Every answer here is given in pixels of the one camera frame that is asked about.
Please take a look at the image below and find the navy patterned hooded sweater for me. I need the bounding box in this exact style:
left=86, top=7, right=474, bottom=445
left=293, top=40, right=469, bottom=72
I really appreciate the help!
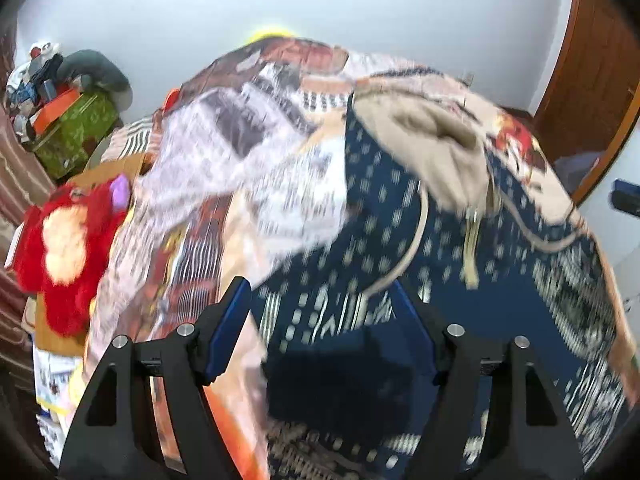
left=250, top=90, right=626, bottom=479

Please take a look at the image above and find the red plush toy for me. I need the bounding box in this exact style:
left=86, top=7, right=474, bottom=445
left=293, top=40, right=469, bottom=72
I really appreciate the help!
left=13, top=174, right=131, bottom=337

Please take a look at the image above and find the striped red gold curtain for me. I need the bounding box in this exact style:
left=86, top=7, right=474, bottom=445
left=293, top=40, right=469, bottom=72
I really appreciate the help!
left=0, top=24, right=57, bottom=386

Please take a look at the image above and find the newspaper print bed blanket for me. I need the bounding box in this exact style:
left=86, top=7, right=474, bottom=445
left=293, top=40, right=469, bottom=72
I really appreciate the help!
left=72, top=38, right=639, bottom=478

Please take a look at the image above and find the green storage box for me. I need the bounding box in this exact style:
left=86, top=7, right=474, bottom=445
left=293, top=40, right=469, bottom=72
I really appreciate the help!
left=30, top=90, right=119, bottom=181

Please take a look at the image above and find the orange box on pile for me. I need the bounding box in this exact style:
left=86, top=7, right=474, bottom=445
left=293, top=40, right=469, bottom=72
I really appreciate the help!
left=32, top=88, right=80, bottom=136

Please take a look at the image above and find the grey plush toy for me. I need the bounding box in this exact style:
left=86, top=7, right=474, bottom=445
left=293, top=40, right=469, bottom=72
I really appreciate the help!
left=56, top=49, right=132, bottom=110

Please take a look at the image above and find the wooden wardrobe with door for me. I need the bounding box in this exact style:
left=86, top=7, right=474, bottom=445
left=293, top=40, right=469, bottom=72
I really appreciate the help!
left=534, top=0, right=639, bottom=204

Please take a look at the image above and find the yellow plush pillow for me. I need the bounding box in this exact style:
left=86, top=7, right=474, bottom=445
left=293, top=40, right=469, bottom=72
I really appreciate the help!
left=245, top=29, right=296, bottom=46

